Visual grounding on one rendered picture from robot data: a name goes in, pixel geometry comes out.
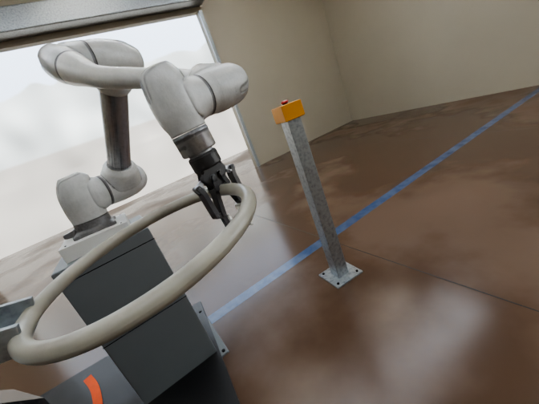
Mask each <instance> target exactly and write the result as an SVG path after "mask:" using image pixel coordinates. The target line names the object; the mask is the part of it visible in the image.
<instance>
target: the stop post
mask: <svg viewBox="0 0 539 404"><path fill-rule="evenodd" d="M271 111H272V113H273V116H274V120H275V123H276V124H281V125H282V129H283V131H284V133H285V136H286V140H287V143H288V145H289V148H290V152H291V155H292V157H293V160H294V164H295V167H296V169H297V172H298V176H299V179H300V181H301V184H302V188H303V191H304V193H305V196H306V200H307V203H308V205H309V208H310V212H311V215H312V217H313V220H314V224H315V226H316V229H317V231H318V235H319V238H320V241H321V243H322V247H323V250H324V253H325V255H326V259H327V262H328V265H329V268H328V269H327V270H325V271H324V272H322V273H320V274H319V276H320V277H321V278H323V279H324V280H325V281H327V282H329V283H330V284H332V285H333V286H334V287H335V288H337V289H340V288H341V287H343V286H344V285H345V284H346V283H348V282H349V281H351V280H353V279H354V278H355V277H357V276H358V275H359V274H361V273H362V272H363V271H362V270H361V269H358V268H356V267H354V266H353V265H351V264H349V263H347V262H345V258H344V256H343V253H342V249H341V245H340V243H339V240H338V235H337V232H336V230H335V227H334V222H333V220H332V217H331V214H330V209H329V207H328V204H327V202H326V197H325V194H324V191H323V189H322V184H321V181H320V179H319V176H318V171H317V168H316V166H315V162H314V158H313V156H312V153H311V150H310V145H309V143H308V140H307V137H306V133H305V130H304V127H303V124H302V120H301V117H300V116H302V115H304V114H305V112H304V109H303V106H302V101H301V100H300V99H298V100H295V101H293V102H290V103H288V102H287V103H283V104H282V106H280V107H276V108H274V109H272V110H271Z"/></svg>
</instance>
